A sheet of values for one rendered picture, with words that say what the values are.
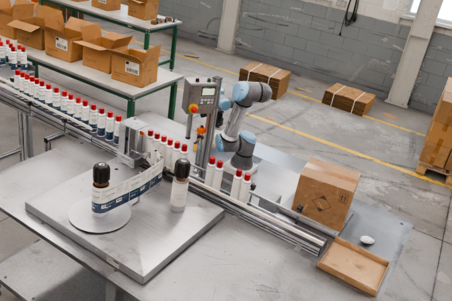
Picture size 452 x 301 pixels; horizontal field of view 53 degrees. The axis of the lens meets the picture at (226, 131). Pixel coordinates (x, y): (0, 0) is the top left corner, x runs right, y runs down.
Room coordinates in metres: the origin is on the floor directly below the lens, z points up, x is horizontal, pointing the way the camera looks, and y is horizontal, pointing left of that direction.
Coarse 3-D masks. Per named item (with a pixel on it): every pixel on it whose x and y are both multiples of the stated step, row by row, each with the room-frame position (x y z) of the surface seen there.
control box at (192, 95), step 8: (192, 80) 2.40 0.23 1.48; (200, 80) 2.42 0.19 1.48; (184, 88) 2.41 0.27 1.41; (192, 88) 2.34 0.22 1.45; (200, 88) 2.36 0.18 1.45; (216, 88) 2.41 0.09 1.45; (184, 96) 2.39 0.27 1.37; (192, 96) 2.35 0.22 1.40; (200, 96) 2.37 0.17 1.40; (208, 96) 2.39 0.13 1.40; (184, 104) 2.38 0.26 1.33; (192, 104) 2.35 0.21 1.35; (208, 104) 2.39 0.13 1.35; (200, 112) 2.37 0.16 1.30; (208, 112) 2.39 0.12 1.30
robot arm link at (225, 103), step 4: (220, 96) 2.76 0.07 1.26; (224, 96) 2.76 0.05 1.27; (220, 100) 2.72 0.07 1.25; (224, 100) 2.70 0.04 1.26; (228, 100) 2.71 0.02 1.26; (232, 100) 2.74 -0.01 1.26; (220, 104) 2.69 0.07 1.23; (224, 104) 2.69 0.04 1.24; (228, 104) 2.70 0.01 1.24; (232, 104) 2.73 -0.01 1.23; (224, 108) 2.69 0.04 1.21; (228, 108) 2.70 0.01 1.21; (232, 108) 2.75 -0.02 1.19
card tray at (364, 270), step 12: (336, 240) 2.00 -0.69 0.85; (336, 252) 1.92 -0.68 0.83; (348, 252) 1.93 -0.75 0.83; (360, 252) 1.94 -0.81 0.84; (324, 264) 1.76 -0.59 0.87; (336, 264) 1.82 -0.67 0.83; (348, 264) 1.84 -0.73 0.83; (360, 264) 1.85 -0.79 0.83; (372, 264) 1.87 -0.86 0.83; (384, 264) 1.87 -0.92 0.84; (336, 276) 1.73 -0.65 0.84; (348, 276) 1.70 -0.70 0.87; (360, 276) 1.76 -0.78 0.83; (372, 276) 1.77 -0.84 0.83; (360, 288) 1.67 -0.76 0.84; (372, 288) 1.65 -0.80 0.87
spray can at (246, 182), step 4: (244, 176) 2.14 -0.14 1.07; (248, 176) 2.12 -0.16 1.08; (244, 180) 2.13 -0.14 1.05; (248, 180) 2.12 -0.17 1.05; (244, 184) 2.12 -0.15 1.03; (248, 184) 2.12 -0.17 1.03; (240, 188) 2.14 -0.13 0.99; (244, 188) 2.11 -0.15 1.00; (248, 188) 2.12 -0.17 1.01; (240, 192) 2.13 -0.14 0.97; (244, 192) 2.11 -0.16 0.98; (248, 192) 2.13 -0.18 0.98; (240, 196) 2.12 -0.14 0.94; (244, 196) 2.11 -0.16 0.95; (240, 200) 2.12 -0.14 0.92; (244, 200) 2.12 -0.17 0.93
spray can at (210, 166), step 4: (212, 160) 2.24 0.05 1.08; (208, 164) 2.24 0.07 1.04; (212, 164) 2.24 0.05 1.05; (208, 168) 2.23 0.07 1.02; (212, 168) 2.23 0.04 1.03; (208, 172) 2.23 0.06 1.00; (212, 172) 2.23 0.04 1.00; (208, 176) 2.23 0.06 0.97; (212, 176) 2.23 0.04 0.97; (204, 180) 2.25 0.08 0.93; (208, 180) 2.23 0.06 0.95; (212, 180) 2.24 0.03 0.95; (208, 184) 2.23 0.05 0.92
